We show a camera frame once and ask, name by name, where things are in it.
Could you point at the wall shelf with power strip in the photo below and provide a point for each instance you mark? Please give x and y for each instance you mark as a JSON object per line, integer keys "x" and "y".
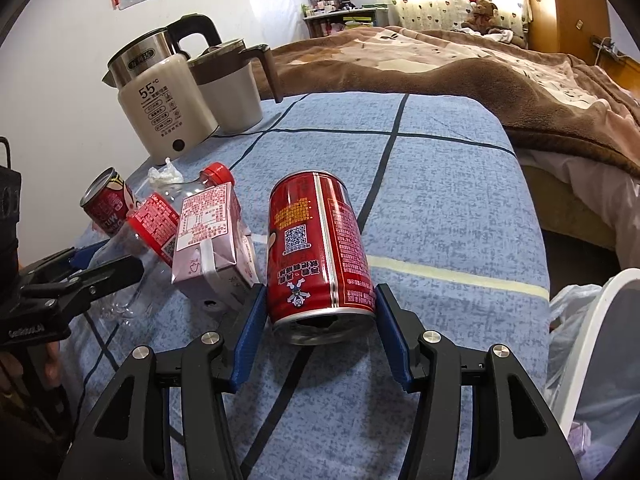
{"x": 607, "y": 46}

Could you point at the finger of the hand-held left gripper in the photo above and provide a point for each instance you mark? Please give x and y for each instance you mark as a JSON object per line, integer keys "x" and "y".
{"x": 80, "y": 256}
{"x": 110, "y": 272}

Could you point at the blue checked tablecloth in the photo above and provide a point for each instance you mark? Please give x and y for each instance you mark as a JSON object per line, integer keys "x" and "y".
{"x": 440, "y": 210}

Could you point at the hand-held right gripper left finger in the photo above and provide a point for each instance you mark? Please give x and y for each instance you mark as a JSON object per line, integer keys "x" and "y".
{"x": 247, "y": 340}

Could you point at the clear bin liner bag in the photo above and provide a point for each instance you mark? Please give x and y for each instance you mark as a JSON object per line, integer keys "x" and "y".
{"x": 570, "y": 310}

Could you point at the wooden wardrobe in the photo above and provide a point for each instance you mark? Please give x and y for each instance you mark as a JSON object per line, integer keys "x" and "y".
{"x": 560, "y": 5}

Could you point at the clear plastic bottle red label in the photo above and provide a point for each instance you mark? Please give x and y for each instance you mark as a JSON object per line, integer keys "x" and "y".
{"x": 150, "y": 225}

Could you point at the person's left hand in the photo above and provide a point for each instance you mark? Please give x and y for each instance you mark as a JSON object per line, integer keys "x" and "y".
{"x": 51, "y": 364}

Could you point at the crumpled white tissue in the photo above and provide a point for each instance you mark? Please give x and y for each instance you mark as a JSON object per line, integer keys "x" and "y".
{"x": 164, "y": 174}

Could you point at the pink drink carton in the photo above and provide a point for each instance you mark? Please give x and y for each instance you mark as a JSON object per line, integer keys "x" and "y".
{"x": 205, "y": 240}

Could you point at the red drink can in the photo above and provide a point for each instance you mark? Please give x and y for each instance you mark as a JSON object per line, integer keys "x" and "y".
{"x": 320, "y": 260}
{"x": 107, "y": 205}

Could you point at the white round trash bin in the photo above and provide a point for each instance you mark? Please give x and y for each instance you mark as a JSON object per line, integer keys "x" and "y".
{"x": 600, "y": 320}

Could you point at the brown teddy bear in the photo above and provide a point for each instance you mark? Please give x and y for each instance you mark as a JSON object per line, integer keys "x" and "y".
{"x": 482, "y": 10}

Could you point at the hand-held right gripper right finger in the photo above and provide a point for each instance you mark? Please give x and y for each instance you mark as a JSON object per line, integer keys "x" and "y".
{"x": 395, "y": 340}

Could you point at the pale pink duvet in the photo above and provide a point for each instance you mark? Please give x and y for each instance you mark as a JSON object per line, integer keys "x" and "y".
{"x": 575, "y": 175}

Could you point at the brown patterned blanket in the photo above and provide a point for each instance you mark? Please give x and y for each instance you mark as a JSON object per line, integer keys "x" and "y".
{"x": 450, "y": 70}

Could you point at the cream mug with brown lid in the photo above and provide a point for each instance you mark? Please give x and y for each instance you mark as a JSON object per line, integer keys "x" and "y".
{"x": 230, "y": 95}

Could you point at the wooden bed headboard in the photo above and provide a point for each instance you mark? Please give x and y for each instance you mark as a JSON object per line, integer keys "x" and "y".
{"x": 627, "y": 67}

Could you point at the cluttered small desk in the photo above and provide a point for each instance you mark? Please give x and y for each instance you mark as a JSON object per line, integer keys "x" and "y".
{"x": 350, "y": 22}

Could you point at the cream steel electric kettle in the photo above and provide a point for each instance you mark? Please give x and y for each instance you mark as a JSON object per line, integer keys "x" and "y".
{"x": 155, "y": 105}

